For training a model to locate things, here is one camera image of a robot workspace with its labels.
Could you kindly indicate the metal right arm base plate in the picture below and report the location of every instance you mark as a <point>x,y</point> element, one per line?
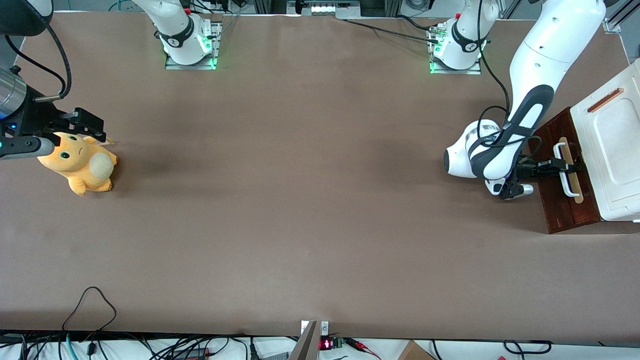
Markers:
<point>172,66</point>

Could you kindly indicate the aluminium extrusion frame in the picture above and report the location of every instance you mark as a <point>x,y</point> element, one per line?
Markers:
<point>617,20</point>

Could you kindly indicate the red digit display module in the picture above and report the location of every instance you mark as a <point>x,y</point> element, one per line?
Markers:
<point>326,344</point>

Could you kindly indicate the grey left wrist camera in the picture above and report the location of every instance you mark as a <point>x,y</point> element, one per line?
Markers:
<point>517,191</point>

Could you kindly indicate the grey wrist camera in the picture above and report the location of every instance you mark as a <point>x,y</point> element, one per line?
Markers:
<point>517,191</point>
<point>25,148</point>

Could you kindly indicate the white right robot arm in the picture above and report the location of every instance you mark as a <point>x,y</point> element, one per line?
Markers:
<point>180,35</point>

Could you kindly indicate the white cabinet box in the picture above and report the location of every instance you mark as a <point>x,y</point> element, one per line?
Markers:
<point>615,150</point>

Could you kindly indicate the white LED light bar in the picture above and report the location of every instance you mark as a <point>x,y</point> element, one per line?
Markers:
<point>327,8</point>

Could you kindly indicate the brown cardboard box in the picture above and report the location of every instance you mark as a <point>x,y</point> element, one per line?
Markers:
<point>415,352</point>

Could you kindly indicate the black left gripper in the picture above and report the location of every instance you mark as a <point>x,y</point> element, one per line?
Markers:
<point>529,169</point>

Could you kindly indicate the orange plush toy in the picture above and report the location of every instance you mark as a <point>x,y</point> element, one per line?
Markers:
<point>80,165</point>

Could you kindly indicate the light wooden drawer strip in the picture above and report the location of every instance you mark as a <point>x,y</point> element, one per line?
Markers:
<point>576,186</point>

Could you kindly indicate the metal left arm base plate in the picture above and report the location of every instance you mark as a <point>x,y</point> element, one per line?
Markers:
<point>472,71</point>

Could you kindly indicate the black power adapter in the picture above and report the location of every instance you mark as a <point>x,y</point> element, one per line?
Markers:
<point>192,353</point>

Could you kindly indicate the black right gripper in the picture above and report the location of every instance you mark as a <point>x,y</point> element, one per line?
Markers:
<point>39,117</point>

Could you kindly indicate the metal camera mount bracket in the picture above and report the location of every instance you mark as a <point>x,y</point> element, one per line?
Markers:
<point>305,345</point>

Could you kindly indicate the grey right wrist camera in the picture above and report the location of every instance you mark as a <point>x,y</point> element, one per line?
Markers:
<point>25,148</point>

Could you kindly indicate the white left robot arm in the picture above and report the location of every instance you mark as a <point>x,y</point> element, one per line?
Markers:
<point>550,45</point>

